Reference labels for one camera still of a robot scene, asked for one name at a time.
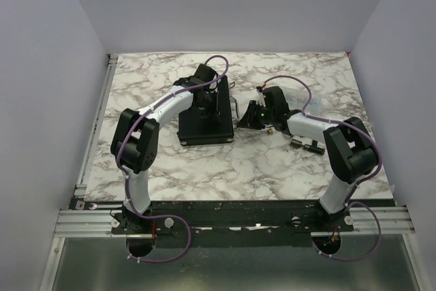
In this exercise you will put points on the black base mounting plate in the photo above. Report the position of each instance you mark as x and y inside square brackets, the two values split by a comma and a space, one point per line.
[221, 223]

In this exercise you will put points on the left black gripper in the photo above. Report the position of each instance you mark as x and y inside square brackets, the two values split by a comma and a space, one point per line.
[214, 111]

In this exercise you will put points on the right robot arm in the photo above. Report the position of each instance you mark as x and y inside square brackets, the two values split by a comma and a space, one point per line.
[351, 151]

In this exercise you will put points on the clear plastic organizer box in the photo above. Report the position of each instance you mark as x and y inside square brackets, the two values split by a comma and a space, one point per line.
[297, 98]

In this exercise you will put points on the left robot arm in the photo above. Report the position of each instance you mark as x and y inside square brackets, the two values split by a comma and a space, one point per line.
[136, 138]

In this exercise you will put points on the black poker chip case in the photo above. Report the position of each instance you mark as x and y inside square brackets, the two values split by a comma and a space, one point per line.
[198, 126]

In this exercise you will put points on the aluminium rail frame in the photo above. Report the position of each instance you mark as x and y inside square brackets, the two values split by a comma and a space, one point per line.
[95, 219]

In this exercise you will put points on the grey metal cylinder part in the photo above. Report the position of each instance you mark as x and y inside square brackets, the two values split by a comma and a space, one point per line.
[296, 143]

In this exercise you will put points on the black pipe tee fitting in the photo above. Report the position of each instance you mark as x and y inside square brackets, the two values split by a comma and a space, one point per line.
[314, 148]

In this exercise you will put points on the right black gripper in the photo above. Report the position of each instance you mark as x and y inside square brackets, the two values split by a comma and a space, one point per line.
[249, 120]

